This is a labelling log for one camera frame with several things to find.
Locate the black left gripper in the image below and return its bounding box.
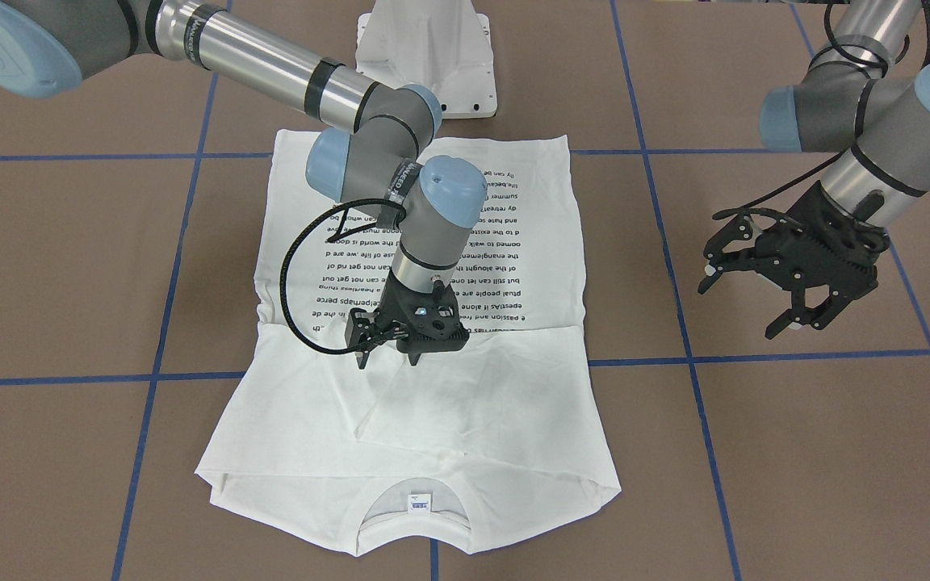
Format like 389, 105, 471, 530
697, 182, 889, 340

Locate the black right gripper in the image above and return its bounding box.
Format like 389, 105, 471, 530
355, 274, 469, 370

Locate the white long sleeve printed shirt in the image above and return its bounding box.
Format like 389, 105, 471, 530
195, 130, 621, 556

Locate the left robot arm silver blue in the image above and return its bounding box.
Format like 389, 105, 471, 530
698, 1, 930, 338

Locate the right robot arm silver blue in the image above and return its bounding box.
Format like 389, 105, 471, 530
0, 1, 487, 368

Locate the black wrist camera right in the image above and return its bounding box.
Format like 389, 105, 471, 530
346, 307, 405, 359

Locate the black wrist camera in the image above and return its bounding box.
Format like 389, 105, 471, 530
702, 207, 803, 260
346, 307, 405, 359

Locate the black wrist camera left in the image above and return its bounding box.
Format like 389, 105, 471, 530
702, 207, 803, 260

